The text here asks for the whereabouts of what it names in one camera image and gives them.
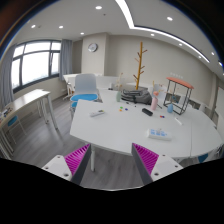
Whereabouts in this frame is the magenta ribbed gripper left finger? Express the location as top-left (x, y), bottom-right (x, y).
top-left (42, 144), bottom-right (91, 185)

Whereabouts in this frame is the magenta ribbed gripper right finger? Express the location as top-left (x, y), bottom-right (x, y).
top-left (132, 143), bottom-right (182, 185)

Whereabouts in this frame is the white power strip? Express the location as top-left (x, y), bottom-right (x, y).
top-left (147, 129), bottom-right (172, 141)

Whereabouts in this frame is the white round table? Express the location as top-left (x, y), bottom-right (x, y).
top-left (70, 89), bottom-right (223, 160)

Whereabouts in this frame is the black rectangular case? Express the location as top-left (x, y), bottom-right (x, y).
top-left (142, 108), bottom-right (153, 116)

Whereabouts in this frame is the white remote control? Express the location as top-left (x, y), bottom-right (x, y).
top-left (89, 110), bottom-right (105, 117)

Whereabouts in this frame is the light blue cup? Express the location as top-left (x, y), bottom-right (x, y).
top-left (167, 104), bottom-right (173, 113)

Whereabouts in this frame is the pink bottle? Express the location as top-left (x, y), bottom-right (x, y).
top-left (151, 91), bottom-right (159, 111)

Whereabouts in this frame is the grey backpack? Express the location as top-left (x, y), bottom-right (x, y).
top-left (121, 90), bottom-right (152, 105)

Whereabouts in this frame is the pale green vase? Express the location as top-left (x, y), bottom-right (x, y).
top-left (116, 91), bottom-right (121, 102)

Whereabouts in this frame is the orange top metal stand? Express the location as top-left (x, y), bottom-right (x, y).
top-left (163, 77), bottom-right (194, 115)

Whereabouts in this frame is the white side desk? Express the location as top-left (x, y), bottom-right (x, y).
top-left (0, 89), bottom-right (58, 160)

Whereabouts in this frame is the white chair blue seat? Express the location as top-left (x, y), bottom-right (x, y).
top-left (70, 74), bottom-right (98, 116)

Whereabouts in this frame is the wooden coat rack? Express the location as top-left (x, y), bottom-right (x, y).
top-left (133, 41), bottom-right (148, 90)

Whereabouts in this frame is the window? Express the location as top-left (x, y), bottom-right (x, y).
top-left (11, 40), bottom-right (61, 91)

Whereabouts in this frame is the grey curtain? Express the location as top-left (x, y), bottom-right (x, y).
top-left (59, 39), bottom-right (72, 81)

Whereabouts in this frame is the round wall clock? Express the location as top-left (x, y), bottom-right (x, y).
top-left (88, 43), bottom-right (98, 52)

